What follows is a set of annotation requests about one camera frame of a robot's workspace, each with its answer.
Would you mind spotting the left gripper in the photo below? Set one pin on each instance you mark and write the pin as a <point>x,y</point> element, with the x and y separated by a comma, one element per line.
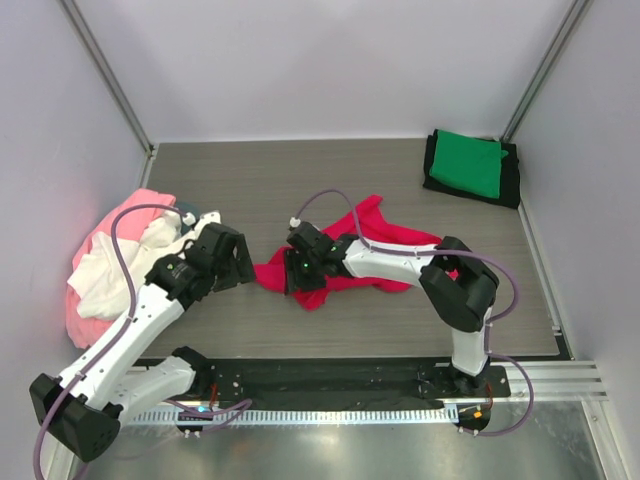
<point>244,271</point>

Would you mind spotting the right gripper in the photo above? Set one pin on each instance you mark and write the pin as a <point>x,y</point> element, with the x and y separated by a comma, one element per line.
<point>295,278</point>

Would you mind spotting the white t-shirt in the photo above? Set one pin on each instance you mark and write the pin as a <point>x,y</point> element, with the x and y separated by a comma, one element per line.
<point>98,282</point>

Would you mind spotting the light pink t-shirt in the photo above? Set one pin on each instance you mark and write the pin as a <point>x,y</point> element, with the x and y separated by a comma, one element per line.
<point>85,332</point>

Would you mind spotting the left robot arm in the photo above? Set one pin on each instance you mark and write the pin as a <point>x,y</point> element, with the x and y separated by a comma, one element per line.
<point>85,406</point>

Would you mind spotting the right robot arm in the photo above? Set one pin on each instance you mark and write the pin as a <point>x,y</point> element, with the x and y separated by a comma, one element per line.
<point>461,288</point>

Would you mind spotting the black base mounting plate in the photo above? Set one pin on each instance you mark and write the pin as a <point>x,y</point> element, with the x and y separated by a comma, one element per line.
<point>344,384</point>

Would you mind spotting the folded green t-shirt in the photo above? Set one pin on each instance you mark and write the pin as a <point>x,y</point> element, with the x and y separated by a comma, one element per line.
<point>468,164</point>

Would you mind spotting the folded black t-shirt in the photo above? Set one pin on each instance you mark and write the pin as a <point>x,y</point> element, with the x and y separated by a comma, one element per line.
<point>510,176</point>

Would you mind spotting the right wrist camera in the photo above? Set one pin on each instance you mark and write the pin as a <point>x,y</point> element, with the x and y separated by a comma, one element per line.
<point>302,234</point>

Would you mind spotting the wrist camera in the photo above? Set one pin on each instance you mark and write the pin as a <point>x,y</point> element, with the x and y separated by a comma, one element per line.
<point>302,234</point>
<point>193,225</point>

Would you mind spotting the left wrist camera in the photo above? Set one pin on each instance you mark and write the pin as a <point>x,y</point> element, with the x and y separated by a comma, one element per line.
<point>193,225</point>

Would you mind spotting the white slotted cable duct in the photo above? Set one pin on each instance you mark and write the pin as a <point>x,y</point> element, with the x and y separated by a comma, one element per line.
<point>165,415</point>

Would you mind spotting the aluminium front rail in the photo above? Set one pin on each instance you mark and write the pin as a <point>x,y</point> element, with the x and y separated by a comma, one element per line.
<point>540,381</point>

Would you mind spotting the left aluminium frame post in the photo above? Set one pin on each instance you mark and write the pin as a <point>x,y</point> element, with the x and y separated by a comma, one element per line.
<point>98,58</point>

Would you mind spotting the aluminium frame post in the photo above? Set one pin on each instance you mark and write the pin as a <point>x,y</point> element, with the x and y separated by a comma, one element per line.
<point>98,58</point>
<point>568,26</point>

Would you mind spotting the right aluminium frame post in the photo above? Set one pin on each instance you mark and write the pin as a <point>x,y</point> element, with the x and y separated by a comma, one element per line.
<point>568,26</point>

